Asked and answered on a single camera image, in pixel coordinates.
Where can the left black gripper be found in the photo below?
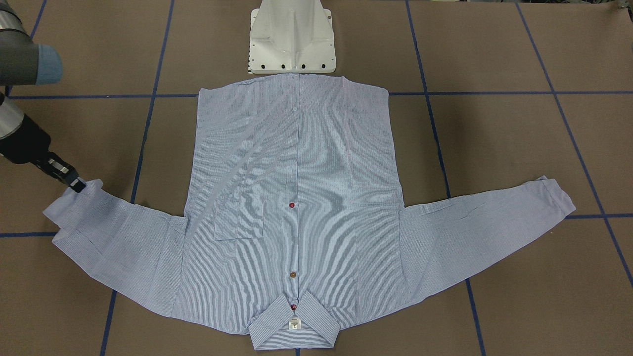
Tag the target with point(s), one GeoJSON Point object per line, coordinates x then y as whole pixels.
{"type": "Point", "coordinates": [25, 145]}

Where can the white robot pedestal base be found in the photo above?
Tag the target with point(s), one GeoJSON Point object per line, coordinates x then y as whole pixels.
{"type": "Point", "coordinates": [291, 36]}

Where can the light blue striped shirt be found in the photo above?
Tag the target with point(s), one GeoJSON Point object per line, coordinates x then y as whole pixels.
{"type": "Point", "coordinates": [295, 226]}

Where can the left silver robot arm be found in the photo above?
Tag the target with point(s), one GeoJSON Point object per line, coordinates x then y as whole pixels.
{"type": "Point", "coordinates": [25, 62]}

